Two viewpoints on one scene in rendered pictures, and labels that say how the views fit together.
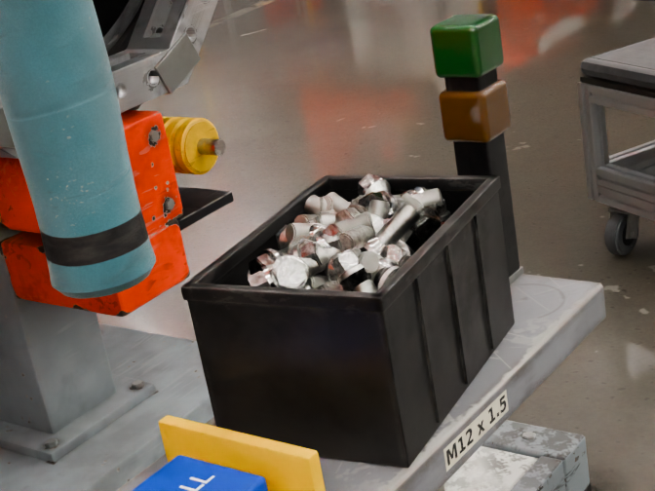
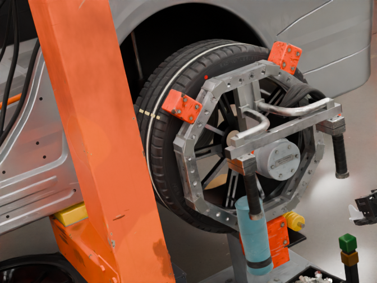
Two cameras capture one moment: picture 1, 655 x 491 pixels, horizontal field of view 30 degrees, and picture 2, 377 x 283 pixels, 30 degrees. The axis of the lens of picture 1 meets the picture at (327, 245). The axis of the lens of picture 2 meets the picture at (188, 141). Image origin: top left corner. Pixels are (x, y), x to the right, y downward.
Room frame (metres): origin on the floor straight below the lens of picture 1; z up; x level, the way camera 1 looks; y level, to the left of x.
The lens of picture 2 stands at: (-0.91, -0.52, 1.78)
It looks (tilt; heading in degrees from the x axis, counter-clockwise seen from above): 22 degrees down; 25
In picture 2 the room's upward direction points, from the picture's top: 12 degrees counter-clockwise
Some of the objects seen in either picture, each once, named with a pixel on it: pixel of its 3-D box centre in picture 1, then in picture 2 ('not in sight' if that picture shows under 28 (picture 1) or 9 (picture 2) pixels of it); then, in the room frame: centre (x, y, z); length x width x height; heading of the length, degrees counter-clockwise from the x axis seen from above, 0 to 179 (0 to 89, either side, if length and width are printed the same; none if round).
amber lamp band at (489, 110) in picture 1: (475, 110); (349, 256); (0.89, -0.13, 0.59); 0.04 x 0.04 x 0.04; 50
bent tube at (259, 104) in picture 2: not in sight; (291, 94); (1.13, 0.04, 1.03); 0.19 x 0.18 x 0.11; 50
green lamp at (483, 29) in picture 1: (467, 46); (348, 242); (0.89, -0.13, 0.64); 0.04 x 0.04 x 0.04; 50
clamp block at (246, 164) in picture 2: not in sight; (241, 161); (0.87, 0.15, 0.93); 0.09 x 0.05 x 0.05; 50
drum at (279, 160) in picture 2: not in sight; (265, 153); (1.09, 0.15, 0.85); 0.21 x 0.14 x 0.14; 50
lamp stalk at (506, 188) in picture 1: (481, 157); (350, 267); (0.89, -0.13, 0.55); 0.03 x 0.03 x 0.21; 50
